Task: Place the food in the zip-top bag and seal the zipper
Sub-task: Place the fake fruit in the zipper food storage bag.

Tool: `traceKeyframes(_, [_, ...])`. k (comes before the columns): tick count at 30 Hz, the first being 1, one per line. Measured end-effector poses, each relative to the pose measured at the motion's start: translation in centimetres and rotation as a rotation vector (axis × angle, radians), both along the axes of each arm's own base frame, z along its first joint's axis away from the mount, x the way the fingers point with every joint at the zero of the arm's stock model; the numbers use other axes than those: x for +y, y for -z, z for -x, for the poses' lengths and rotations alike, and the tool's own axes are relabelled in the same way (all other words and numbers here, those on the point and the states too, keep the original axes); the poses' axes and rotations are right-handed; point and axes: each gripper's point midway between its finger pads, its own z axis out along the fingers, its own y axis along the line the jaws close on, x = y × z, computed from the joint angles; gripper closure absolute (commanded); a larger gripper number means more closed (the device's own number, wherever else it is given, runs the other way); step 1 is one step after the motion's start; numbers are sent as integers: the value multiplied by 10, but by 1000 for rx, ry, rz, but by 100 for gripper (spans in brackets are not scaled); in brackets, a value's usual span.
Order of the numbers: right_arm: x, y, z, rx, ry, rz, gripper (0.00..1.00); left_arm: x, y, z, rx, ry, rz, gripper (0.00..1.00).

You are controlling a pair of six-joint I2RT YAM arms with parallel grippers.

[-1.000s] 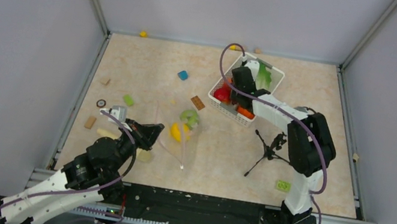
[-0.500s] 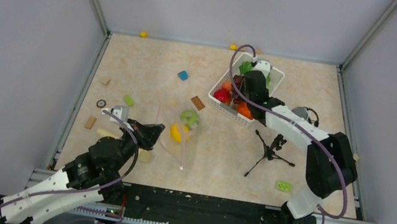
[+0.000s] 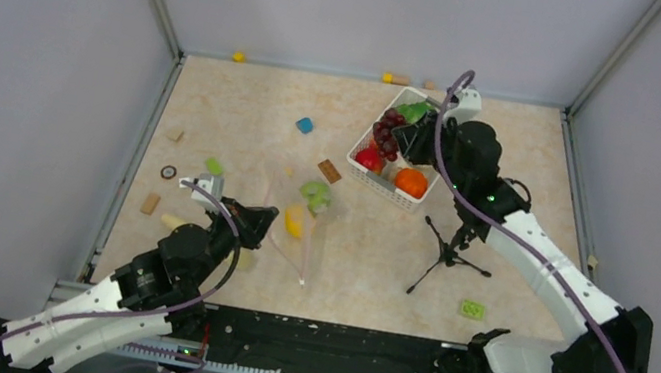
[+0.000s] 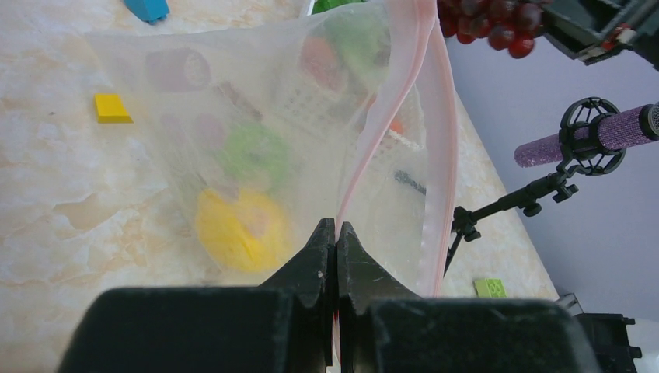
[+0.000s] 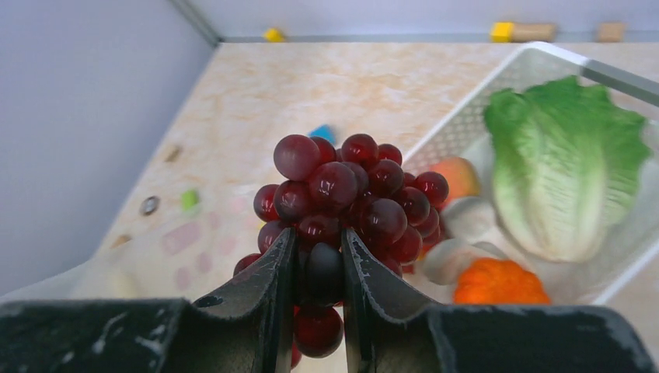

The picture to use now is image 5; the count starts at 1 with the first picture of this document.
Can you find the peach fruit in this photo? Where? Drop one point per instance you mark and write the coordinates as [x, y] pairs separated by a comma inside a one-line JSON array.
[[461, 177]]

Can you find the blue block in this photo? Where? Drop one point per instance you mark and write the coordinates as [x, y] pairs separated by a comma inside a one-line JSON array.
[[325, 132]]

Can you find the dark red grape bunch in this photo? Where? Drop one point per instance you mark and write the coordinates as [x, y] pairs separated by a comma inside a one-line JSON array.
[[359, 186]]

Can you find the small black ring wheel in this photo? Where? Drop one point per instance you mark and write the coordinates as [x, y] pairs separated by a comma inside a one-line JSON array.
[[149, 205]]

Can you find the green lettuce leaf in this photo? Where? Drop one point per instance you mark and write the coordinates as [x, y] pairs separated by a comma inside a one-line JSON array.
[[567, 165]]

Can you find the yellow and wood peg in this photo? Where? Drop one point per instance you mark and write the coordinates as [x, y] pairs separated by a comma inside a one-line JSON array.
[[509, 32]]

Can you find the small wooden cube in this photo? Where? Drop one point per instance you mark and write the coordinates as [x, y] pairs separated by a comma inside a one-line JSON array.
[[173, 153]]

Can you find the small wooden piece at wall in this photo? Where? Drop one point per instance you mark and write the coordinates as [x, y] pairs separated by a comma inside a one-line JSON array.
[[611, 32]]

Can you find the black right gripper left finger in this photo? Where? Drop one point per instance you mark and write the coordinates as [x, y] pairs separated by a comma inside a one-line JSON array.
[[242, 326]]

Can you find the wooden rectangular block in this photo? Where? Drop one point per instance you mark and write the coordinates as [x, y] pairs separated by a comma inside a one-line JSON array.
[[121, 240]]

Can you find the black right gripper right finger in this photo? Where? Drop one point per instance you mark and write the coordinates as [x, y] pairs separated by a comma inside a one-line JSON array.
[[392, 327]]

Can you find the clear zip top bag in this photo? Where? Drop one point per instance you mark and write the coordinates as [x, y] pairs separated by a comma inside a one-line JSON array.
[[187, 257]]

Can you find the orange mini pumpkin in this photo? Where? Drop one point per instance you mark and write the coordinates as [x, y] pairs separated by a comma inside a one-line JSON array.
[[499, 282]]

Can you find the yellow block at wall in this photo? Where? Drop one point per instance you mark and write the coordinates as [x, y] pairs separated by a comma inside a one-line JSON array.
[[274, 35]]

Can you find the white perforated plastic basket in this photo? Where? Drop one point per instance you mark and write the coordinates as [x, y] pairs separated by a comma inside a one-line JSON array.
[[463, 132]]

